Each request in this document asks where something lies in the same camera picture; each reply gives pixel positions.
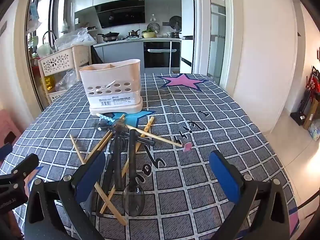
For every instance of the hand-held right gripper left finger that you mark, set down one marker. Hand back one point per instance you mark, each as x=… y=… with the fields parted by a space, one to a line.
x=91 y=175

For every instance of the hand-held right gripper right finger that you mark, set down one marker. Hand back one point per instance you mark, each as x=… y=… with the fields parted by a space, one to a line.
x=223 y=177

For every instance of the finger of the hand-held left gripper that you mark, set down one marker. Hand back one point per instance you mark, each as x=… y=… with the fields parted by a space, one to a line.
x=23 y=165
x=5 y=151

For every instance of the transparent grey plastic spoon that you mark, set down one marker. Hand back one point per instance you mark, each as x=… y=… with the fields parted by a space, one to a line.
x=106 y=180
x=100 y=126
x=132 y=160
x=118 y=160

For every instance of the bamboo chopstick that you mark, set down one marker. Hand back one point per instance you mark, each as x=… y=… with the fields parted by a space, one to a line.
x=120 y=120
x=76 y=148
x=100 y=147
x=149 y=126

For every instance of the blue striped stick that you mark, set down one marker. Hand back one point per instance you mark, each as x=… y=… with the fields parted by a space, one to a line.
x=105 y=117

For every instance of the pale thin wooden chopstick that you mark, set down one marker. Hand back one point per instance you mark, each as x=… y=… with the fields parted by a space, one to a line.
x=162 y=140

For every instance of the cream plastic utensil holder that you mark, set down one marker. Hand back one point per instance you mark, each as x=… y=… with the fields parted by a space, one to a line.
x=112 y=80

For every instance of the pink plastic stool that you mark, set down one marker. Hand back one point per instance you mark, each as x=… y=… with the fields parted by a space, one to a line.
x=7 y=125

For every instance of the grey checked star tablecloth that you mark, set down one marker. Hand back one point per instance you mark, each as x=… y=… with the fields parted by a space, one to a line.
x=200 y=120

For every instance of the gold foil package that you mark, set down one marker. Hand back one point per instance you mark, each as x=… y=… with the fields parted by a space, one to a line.
x=50 y=83

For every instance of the crumpled clear plastic bag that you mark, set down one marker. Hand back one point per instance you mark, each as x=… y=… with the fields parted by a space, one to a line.
x=66 y=80

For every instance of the black floor appliance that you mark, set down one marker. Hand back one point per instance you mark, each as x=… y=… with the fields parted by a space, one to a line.
x=301 y=110

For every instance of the cream perforated storage cart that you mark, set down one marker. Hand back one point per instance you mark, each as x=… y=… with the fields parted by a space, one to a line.
x=58 y=61

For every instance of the brown cardboard box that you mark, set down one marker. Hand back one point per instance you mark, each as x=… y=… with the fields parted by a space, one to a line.
x=311 y=116

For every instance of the dark cloth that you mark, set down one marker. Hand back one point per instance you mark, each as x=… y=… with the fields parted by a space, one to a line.
x=96 y=55

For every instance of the curved kitchen faucet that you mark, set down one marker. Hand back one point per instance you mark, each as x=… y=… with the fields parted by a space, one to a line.
x=46 y=33

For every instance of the grey kitchen counter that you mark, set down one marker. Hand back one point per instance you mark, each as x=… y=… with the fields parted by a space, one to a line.
x=120 y=52

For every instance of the red and black bag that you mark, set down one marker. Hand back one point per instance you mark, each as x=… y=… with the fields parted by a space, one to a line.
x=313 y=83

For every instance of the clear plastic bags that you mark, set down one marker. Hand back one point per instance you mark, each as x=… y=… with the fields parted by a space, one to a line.
x=75 y=38

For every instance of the black built-in oven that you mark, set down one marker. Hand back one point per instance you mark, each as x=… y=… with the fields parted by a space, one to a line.
x=160 y=57

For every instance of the hanging white plastic bag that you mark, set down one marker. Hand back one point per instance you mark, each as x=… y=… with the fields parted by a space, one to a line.
x=33 y=17

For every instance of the black wok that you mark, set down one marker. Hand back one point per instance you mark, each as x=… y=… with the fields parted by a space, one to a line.
x=111 y=34

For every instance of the sliding glass door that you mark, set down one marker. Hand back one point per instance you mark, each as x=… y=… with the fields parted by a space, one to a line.
x=217 y=30

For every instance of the steel pot with lid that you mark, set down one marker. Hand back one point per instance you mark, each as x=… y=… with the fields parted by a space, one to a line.
x=133 y=33

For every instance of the steel cooking pot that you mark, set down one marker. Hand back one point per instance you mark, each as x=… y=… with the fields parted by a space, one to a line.
x=175 y=34

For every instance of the white refrigerator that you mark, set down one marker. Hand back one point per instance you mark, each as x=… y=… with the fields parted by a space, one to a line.
x=187 y=30

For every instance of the green bowl of vegetables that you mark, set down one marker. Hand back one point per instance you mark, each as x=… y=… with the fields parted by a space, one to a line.
x=148 y=33

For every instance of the round metal rack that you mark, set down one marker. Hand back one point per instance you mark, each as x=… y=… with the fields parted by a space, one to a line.
x=152 y=26

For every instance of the black range hood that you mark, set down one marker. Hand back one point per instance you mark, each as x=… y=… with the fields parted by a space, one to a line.
x=120 y=15

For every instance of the black desk fan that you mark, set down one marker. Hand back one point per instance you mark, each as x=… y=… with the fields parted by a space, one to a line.
x=175 y=21

